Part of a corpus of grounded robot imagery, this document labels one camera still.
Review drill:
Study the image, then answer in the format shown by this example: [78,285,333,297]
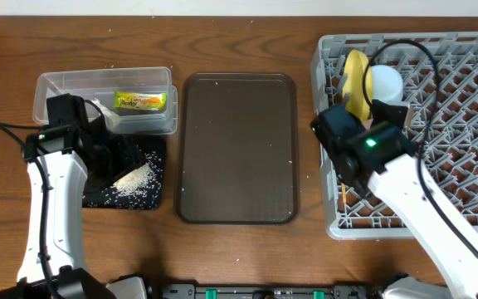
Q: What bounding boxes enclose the white tissue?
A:
[91,99,121,132]

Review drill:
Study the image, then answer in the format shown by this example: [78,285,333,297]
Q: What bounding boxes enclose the pile of white rice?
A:
[93,149,164,207]

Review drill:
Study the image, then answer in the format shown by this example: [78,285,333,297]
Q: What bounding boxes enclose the yellow plate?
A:
[342,49,370,122]

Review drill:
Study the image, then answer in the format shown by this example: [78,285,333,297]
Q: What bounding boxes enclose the green snack wrapper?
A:
[113,91,168,111]

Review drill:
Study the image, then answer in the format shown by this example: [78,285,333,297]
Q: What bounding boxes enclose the light blue bowl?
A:
[371,65,403,104]

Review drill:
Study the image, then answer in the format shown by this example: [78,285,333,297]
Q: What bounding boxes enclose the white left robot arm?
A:
[0,94,148,298]

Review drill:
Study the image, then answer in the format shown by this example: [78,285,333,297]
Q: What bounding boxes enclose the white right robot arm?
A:
[310,105,478,298]

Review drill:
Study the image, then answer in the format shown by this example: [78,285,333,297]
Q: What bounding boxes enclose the grey dishwasher rack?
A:
[310,32,478,232]

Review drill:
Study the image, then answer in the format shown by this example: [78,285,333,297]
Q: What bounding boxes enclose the black plastic bin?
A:
[79,131,168,211]

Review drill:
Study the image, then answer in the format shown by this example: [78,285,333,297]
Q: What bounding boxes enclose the clear plastic bin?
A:
[32,66,178,135]

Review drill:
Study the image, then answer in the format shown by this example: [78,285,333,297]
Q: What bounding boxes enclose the dark brown serving tray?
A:
[174,72,300,225]

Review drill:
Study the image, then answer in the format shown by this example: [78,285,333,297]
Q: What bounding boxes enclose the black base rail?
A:
[105,273,451,299]

